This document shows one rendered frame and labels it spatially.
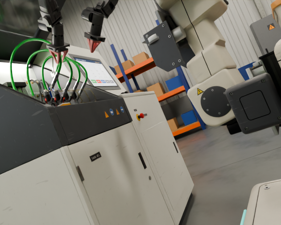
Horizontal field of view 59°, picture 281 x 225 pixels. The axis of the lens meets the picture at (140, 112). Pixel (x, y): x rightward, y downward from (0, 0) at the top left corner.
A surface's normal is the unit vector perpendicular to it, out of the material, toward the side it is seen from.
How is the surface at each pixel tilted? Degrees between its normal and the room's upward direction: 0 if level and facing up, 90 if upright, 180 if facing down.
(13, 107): 90
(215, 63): 90
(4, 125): 90
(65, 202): 90
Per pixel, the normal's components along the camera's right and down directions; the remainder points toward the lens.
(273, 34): -0.26, 0.07
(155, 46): -0.48, 0.17
